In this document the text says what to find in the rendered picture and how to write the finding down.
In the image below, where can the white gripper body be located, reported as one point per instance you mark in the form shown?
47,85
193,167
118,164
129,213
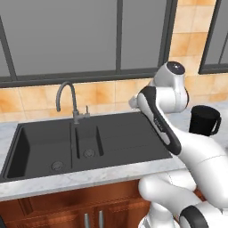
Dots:
134,102

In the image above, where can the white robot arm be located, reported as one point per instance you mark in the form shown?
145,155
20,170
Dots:
205,160

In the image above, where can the black double-bowl sink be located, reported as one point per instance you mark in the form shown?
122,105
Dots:
118,139

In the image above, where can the grey gooseneck faucet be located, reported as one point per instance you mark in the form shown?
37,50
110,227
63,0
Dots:
74,111

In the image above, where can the black jug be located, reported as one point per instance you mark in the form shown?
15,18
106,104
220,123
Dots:
202,120

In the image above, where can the wide dark-framed window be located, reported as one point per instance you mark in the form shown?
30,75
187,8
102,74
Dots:
74,35

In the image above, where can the narrow dark-framed window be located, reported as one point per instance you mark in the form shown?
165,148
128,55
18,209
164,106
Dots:
215,35

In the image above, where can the brown wooden cupboard door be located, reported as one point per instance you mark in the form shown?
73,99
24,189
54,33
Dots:
53,218
121,215

